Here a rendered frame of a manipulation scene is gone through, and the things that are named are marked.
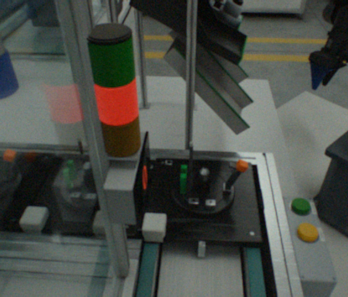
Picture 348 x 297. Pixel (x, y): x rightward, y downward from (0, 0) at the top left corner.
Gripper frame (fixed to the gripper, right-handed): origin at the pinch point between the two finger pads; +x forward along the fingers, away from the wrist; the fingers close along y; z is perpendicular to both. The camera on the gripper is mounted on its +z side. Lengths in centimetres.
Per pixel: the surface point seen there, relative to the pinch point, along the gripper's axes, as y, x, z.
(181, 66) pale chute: -31.9, 3.1, -24.0
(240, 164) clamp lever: -39.8, 13.8, 1.4
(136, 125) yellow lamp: -70, -1, -1
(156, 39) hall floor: 202, 70, -234
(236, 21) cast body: -12.0, -7.7, -23.9
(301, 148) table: 4.9, 23.8, 1.3
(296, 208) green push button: -31.0, 21.4, 13.4
